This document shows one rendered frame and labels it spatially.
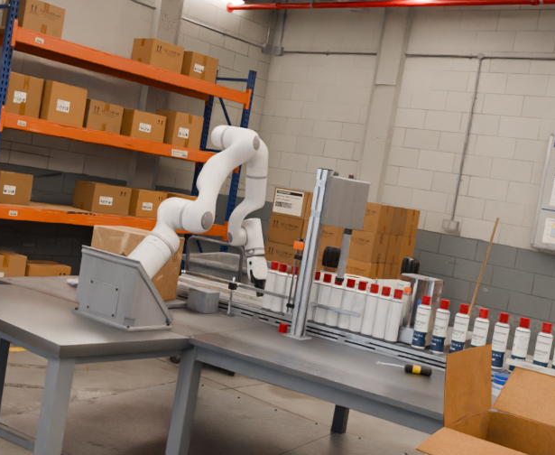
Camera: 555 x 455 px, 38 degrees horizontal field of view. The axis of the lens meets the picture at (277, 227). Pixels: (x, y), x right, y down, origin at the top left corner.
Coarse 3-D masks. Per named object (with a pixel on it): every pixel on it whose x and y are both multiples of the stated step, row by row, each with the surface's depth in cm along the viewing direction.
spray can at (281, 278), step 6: (282, 264) 335; (282, 270) 335; (276, 276) 335; (282, 276) 334; (276, 282) 335; (282, 282) 334; (276, 288) 334; (282, 288) 334; (276, 300) 334; (282, 300) 336; (276, 306) 335
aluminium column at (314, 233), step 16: (320, 176) 312; (320, 192) 310; (320, 208) 310; (320, 224) 314; (320, 240) 314; (304, 256) 313; (304, 272) 314; (304, 288) 312; (304, 304) 312; (304, 320) 315; (304, 336) 316
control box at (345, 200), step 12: (336, 180) 307; (348, 180) 309; (336, 192) 308; (348, 192) 310; (360, 192) 312; (324, 204) 310; (336, 204) 308; (348, 204) 310; (360, 204) 313; (324, 216) 308; (336, 216) 309; (348, 216) 311; (360, 216) 313; (360, 228) 314
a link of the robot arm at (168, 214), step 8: (168, 200) 309; (176, 200) 308; (184, 200) 307; (160, 208) 307; (168, 208) 307; (176, 208) 305; (160, 216) 303; (168, 216) 306; (176, 216) 304; (160, 224) 300; (168, 224) 304; (176, 224) 306; (152, 232) 298; (160, 232) 296; (168, 232) 297; (168, 240) 296; (176, 240) 298; (176, 248) 299
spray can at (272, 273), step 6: (276, 264) 338; (270, 270) 339; (276, 270) 339; (270, 276) 338; (270, 282) 338; (264, 288) 340; (270, 288) 338; (264, 294) 339; (264, 300) 339; (270, 300) 338; (264, 306) 339; (270, 306) 338
